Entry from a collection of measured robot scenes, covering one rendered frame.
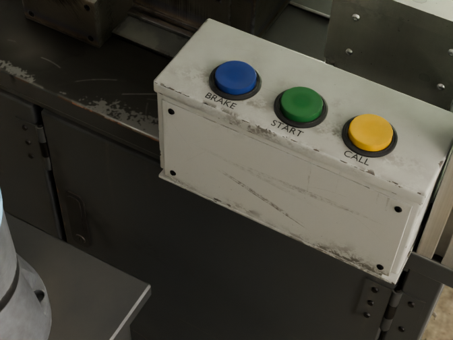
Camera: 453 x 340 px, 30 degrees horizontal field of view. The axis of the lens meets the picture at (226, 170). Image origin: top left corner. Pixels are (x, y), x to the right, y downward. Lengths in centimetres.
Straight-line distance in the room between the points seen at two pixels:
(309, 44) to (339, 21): 11
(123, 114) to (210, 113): 21
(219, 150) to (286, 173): 7
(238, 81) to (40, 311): 28
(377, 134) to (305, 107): 7
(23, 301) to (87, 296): 9
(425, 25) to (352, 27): 9
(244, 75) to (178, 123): 9
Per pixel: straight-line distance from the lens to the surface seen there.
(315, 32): 110
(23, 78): 105
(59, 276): 87
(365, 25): 97
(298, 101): 79
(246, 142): 81
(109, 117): 100
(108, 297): 85
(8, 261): 73
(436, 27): 93
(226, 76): 81
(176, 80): 82
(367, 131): 78
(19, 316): 78
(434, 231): 87
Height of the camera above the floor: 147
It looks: 51 degrees down
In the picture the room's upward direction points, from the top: 3 degrees clockwise
